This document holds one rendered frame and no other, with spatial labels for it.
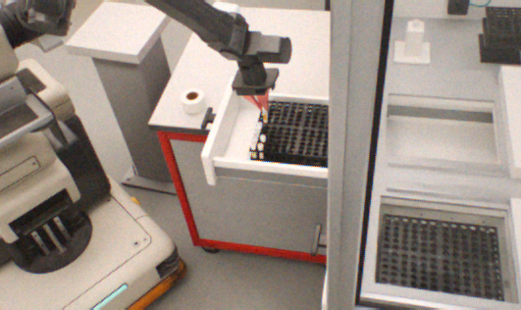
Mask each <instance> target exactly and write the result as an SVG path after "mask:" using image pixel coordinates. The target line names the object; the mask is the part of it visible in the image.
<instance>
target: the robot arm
mask: <svg viewBox="0 0 521 310"><path fill-rule="evenodd" d="M142 1H144V2H146V3H147V4H149V5H150V6H151V7H155V8H156V9H157V10H159V11H160V12H162V13H163V14H166V15H168V16H169V17H170V18H172V19H173V20H175V21H177V22H179V23H181V25H183V26H187V27H188V28H189V29H191V30H192V31H193V33H196V34H197V35H198V36H199V37H200V39H201V40H202V41H203V42H205V43H206V44H207V46H208V47H210V48H212V49H213V50H214V51H216V52H218V53H219V54H220V55H221V56H223V57H224V58H225V59H228V60H230V61H237V66H238V70H237V72H236V74H235V77H234V80H233V82H232V84H231V89H232V91H236V94H237V96H243V98H245V99H246V100H248V101H249V102H250V103H253V104H254V105H255V106H256V108H258V109H260V110H261V111H262V106H263V108H264V109H265V110H266V111H267V110H268V96H269V90H270V89H272V90H274V89H275V86H276V85H275V81H276V80H277V78H278V77H279V75H280V71H279V68H265V66H264V64H263V63H267V64H281V65H287V64H288V63H289V61H290V59H291V55H292V43H291V40H290V38H289V37H286V36H279V35H268V34H263V33H262V32H261V31H250V30H249V23H248V22H247V21H246V20H245V18H244V17H243V15H240V14H238V13H235V12H227V11H225V10H220V9H219V8H215V7H213V6H212V5H211V4H209V3H208V2H206V1H204V0H142ZM76 4H77V1H76V0H18V1H15V2H13V3H12V2H11V3H10V4H8V5H5V6H4V7H2V8H0V11H1V9H4V8H6V9H8V10H9V11H10V12H11V13H12V16H14V17H15V19H16V20H17V22H18V23H19V25H20V27H21V29H22V30H23V31H24V33H25V35H26V42H21V44H26V43H29V42H31V41H33V40H34V39H35V38H37V37H39V36H43V35H45V34H49V35H53V36H59V37H66V36H67V33H68V30H69V29H70V26H71V25H72V24H73V23H71V17H72V9H74V8H75V7H76ZM255 96H257V99H258V101H257V100H256V98H255Z"/></svg>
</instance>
